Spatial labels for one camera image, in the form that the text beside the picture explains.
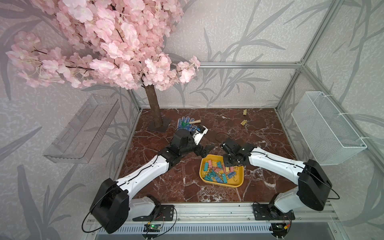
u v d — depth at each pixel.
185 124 1.10
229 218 0.72
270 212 0.66
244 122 1.12
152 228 0.71
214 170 0.84
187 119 1.15
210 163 0.89
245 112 1.19
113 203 0.40
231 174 0.85
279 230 0.71
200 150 0.69
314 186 0.42
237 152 0.62
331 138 0.60
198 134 0.67
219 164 0.89
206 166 0.87
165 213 0.73
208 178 0.84
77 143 0.64
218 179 0.83
